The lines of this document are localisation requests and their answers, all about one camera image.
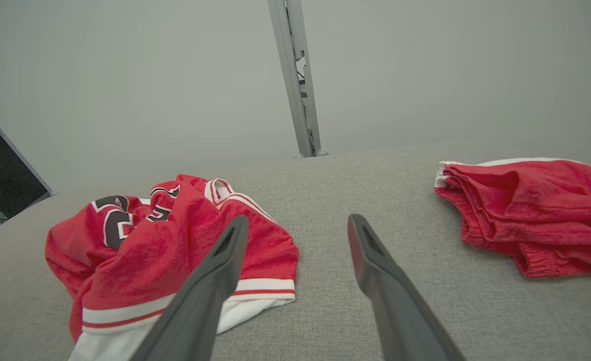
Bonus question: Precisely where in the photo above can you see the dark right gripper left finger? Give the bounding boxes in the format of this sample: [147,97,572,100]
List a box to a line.
[130,215,250,361]

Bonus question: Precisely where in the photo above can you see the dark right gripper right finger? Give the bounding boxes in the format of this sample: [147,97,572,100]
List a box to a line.
[347,214,467,361]

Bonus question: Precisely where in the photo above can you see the red white Bulls jersey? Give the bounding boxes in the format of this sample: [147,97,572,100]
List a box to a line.
[45,173,300,361]

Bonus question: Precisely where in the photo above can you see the red white Bulls shorts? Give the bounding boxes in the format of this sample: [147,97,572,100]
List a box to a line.
[434,157,591,279]

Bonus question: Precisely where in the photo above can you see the grey metal partition post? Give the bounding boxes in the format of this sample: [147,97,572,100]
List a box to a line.
[267,0,329,159]

